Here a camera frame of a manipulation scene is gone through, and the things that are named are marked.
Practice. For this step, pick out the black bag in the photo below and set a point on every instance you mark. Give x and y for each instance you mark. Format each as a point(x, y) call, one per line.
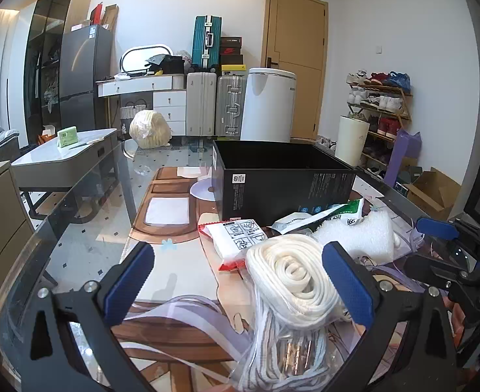
point(168, 64)

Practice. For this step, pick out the wooden shoe rack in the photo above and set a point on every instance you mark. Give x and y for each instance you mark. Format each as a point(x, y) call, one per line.
point(383, 106)

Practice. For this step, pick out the silver suitcase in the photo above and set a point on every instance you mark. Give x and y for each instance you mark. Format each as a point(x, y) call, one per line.
point(230, 106)

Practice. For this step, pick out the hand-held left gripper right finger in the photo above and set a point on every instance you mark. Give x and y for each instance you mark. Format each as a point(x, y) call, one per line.
point(346, 281)

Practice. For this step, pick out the clear plastic strips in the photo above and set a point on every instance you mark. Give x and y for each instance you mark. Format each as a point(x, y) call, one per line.
point(191, 314)

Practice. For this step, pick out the white wicker basket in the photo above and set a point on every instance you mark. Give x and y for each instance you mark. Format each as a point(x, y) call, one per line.
point(132, 112)

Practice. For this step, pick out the white tall bin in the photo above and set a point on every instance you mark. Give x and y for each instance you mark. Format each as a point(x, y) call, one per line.
point(353, 141)

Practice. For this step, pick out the white foam sheet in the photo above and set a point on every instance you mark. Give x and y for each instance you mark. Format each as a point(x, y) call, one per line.
point(362, 232)

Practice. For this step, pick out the black glass cabinet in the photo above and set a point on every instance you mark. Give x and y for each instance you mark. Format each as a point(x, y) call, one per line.
point(44, 49)

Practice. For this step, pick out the purple paper bag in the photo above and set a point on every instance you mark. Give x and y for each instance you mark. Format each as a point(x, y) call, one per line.
point(401, 155)

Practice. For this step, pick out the stack of shoe boxes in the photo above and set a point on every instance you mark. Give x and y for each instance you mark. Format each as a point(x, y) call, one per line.
point(232, 55)

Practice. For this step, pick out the cream suitcase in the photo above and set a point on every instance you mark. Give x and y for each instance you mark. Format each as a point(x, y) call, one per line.
point(201, 104)

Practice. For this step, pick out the grey and white coffee table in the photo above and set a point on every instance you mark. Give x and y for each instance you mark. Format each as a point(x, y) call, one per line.
point(60, 159)

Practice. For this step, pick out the green tissue box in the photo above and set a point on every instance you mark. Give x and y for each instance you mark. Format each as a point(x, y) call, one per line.
point(67, 137)

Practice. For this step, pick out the oval white mirror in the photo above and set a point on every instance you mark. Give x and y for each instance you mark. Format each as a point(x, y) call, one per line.
point(136, 59)

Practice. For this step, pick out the teal suitcase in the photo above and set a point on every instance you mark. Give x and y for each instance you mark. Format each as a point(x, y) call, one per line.
point(206, 43)

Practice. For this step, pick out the open brown cardboard box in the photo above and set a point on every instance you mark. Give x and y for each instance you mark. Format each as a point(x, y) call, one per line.
point(432, 192)

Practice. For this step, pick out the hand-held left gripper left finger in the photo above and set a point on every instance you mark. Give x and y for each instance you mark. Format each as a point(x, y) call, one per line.
point(129, 281)

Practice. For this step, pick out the white dresser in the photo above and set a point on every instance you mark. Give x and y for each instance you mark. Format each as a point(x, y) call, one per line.
point(168, 104)

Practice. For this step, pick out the black cardboard box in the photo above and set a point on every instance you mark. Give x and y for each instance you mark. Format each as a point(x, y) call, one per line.
point(264, 188)

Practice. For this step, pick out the white paper napkin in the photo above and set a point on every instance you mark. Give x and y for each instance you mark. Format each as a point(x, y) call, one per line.
point(187, 171)

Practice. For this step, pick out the clear bag of cream stuffing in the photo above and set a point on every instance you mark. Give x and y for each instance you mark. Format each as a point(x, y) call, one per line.
point(150, 128)

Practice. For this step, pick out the wooden door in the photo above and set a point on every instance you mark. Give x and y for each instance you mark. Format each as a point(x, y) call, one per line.
point(297, 49)

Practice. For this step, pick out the white round disc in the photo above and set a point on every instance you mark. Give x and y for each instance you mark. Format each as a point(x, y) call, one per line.
point(201, 190)

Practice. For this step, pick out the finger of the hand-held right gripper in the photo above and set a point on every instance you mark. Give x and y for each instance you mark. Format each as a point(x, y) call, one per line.
point(427, 269)
point(438, 228)

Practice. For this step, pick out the printed cartoon table mat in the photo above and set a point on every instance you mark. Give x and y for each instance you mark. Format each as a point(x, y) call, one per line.
point(207, 290)

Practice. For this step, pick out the white sneaker pair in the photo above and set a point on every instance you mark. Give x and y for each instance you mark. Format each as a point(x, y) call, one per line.
point(326, 143)

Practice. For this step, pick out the white cylindrical appliance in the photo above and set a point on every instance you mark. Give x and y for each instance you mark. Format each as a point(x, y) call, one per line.
point(266, 106)

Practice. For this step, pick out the red box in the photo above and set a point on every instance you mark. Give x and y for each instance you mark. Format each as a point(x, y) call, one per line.
point(97, 15)

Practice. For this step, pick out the grey refrigerator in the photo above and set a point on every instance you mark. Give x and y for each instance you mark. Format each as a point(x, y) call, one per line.
point(85, 69)

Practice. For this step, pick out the green and white packet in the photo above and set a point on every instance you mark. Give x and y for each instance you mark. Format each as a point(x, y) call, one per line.
point(338, 214)

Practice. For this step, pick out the red and white packet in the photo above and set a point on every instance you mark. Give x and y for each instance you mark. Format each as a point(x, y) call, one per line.
point(232, 245)

